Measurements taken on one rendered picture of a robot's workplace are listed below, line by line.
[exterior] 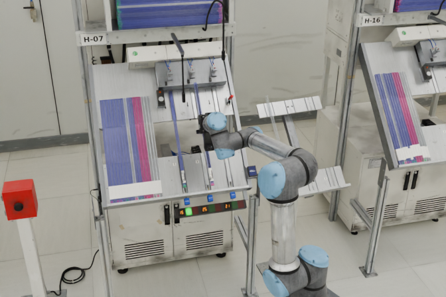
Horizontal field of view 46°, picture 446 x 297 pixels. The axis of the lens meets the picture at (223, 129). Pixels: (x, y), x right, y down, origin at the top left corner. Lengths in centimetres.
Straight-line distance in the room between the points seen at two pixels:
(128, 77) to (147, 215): 75
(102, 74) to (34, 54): 160
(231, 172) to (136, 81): 65
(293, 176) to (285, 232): 22
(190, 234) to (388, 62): 145
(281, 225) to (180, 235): 120
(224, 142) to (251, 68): 238
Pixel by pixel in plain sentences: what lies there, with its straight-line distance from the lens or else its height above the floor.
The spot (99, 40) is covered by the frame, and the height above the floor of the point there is 134.
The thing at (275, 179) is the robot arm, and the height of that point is 116.
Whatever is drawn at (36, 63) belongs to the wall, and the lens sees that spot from 423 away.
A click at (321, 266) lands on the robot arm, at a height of 76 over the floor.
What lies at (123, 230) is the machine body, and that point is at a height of 33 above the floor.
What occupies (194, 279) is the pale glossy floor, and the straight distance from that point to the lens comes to 308.
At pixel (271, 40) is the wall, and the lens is 442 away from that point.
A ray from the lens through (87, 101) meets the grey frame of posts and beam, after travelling 276.
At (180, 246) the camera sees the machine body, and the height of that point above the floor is 16.
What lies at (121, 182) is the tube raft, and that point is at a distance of 246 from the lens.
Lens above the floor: 213
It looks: 28 degrees down
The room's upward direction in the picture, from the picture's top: straight up
